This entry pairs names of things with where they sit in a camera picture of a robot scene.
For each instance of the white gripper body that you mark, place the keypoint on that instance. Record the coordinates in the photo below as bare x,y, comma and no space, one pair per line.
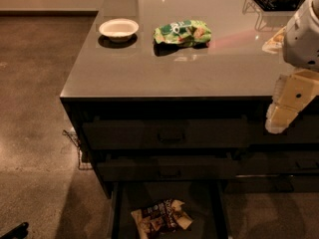
303,44

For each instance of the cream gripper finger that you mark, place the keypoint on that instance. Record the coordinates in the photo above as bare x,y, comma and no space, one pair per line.
278,119

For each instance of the brown chip bag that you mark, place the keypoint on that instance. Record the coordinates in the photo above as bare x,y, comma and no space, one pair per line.
162,217

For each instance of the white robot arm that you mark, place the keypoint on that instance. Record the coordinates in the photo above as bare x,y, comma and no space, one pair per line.
299,43

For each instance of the top right drawer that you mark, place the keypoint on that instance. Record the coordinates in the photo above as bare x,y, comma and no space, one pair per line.
305,129

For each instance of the middle right drawer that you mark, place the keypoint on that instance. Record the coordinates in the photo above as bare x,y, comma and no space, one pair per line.
279,162

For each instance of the light packet on counter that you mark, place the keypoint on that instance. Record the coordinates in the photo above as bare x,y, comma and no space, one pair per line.
275,43

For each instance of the bottom right drawer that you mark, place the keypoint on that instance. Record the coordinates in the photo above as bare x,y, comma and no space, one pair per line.
273,184

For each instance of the middle left drawer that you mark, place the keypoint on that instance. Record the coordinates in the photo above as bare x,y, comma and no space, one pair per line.
161,168

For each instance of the open bottom drawer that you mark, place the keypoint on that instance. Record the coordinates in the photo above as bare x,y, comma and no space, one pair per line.
202,200

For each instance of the dark counter cabinet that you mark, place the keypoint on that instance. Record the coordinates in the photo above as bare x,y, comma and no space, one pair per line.
229,78

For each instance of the green chip bag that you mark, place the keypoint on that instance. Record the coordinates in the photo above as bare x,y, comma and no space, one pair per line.
187,33

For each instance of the top left drawer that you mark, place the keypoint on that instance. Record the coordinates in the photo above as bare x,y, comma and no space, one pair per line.
166,133

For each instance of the white bowl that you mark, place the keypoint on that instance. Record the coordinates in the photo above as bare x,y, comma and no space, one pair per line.
119,30

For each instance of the black object floor corner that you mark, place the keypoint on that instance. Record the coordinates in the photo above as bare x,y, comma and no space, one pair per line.
19,232

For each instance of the wire rack on floor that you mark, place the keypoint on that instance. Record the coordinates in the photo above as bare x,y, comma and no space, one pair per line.
83,161

